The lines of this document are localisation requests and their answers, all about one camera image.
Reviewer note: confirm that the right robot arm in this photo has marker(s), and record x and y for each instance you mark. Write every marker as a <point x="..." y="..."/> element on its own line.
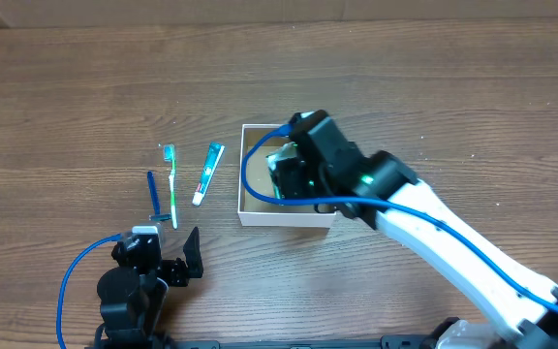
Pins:
<point x="520" y="305"/>

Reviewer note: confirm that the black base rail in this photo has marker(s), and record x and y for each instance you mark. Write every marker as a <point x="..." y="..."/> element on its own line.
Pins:
<point x="390" y="341"/>

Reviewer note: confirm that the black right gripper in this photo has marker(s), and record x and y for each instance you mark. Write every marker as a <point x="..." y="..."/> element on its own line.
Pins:
<point x="288" y="175"/>

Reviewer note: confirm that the white cardboard box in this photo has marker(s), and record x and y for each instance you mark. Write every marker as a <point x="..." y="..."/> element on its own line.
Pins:
<point x="253" y="212"/>

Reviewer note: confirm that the teal toothpaste tube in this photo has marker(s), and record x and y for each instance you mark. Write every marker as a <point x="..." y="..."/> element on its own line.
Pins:
<point x="213" y="157"/>

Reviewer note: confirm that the green white toothbrush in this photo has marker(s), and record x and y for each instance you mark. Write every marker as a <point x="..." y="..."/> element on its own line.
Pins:
<point x="169" y="156"/>

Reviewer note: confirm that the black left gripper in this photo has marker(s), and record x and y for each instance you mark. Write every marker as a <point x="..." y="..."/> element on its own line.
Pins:
<point x="170" y="270"/>

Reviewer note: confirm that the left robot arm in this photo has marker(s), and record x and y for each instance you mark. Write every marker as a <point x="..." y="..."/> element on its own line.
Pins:
<point x="132" y="294"/>

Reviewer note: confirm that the blue disposable razor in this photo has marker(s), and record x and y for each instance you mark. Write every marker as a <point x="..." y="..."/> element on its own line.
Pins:
<point x="157" y="215"/>

